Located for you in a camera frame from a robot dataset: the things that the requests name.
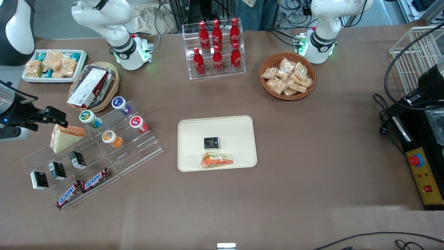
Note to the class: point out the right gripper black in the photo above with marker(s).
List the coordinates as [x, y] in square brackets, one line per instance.
[21, 114]

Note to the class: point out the green gum bottle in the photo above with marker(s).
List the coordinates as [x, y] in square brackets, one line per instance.
[89, 118]

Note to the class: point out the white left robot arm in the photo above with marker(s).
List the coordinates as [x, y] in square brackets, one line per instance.
[326, 24]

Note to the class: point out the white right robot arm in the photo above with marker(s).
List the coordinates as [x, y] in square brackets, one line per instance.
[111, 21]

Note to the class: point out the white plastic snack tray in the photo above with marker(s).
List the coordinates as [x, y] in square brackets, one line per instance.
[80, 64]

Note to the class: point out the orange gum bottle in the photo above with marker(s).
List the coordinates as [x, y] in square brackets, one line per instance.
[111, 138]

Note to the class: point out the purple gum bottle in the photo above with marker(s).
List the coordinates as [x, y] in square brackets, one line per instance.
[121, 105]

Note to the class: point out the red gum bottle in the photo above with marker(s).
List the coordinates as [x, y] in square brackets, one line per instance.
[138, 124]

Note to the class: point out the beige rectangular tray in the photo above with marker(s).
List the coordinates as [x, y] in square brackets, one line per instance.
[194, 139]

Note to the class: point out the triangular wrapped sandwich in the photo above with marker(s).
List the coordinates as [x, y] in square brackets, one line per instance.
[64, 140]

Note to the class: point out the red white cookie box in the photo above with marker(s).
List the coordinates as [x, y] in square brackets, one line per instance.
[88, 88]

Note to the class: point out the small black carton box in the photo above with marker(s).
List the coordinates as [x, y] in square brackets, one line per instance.
[39, 180]
[57, 171]
[77, 160]

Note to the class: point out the clear rice cracker pack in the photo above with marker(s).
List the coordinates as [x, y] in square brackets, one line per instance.
[33, 68]
[53, 59]
[68, 67]

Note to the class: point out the clear acrylic stepped stand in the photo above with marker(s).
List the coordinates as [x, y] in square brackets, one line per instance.
[93, 163]
[138, 152]

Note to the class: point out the teal snack pack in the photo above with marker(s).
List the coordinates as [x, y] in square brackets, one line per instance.
[73, 55]
[40, 55]

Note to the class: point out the oval wicker basket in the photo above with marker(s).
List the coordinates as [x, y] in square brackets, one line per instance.
[112, 91]

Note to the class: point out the Snickers chocolate bar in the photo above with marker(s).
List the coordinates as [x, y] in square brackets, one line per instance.
[68, 195]
[95, 180]

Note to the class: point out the crumpled beige paper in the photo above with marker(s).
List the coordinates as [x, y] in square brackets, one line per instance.
[145, 19]

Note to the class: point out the red Coca-Cola bottle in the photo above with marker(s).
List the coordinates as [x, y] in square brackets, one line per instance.
[236, 59]
[217, 34]
[199, 64]
[218, 61]
[204, 36]
[235, 33]

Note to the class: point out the small black packet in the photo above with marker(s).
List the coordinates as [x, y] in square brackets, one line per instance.
[212, 143]

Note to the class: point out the flat wrapped orange sandwich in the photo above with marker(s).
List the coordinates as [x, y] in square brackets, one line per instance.
[216, 160]

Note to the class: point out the clear acrylic bottle rack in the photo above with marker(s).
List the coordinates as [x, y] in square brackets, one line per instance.
[225, 74]

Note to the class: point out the small silver white object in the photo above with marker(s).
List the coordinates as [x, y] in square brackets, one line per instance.
[226, 246]

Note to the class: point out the clear beige snack pack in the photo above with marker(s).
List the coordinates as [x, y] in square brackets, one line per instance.
[272, 82]
[269, 73]
[299, 87]
[280, 88]
[288, 64]
[301, 71]
[290, 92]

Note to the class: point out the round brown wicker basket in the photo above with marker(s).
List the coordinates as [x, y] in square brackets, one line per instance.
[270, 59]

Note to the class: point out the person in blue jeans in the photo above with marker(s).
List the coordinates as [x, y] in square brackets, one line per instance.
[256, 14]

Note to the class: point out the black sealing machine yellow panel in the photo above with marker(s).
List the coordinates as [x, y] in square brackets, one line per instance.
[416, 139]

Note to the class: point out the clear plastic meal container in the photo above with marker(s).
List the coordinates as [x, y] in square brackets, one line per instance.
[437, 126]

